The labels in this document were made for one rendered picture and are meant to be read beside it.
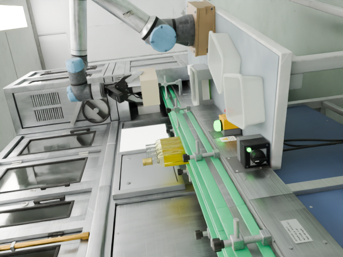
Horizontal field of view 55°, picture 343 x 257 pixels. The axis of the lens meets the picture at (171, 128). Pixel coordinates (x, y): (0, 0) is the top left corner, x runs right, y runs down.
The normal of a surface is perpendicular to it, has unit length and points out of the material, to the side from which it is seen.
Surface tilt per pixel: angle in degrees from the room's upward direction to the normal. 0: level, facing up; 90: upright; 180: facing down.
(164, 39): 97
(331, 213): 90
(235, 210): 90
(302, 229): 90
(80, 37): 112
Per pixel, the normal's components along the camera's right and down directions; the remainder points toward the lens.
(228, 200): -0.10, -0.94
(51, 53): 0.11, 0.33
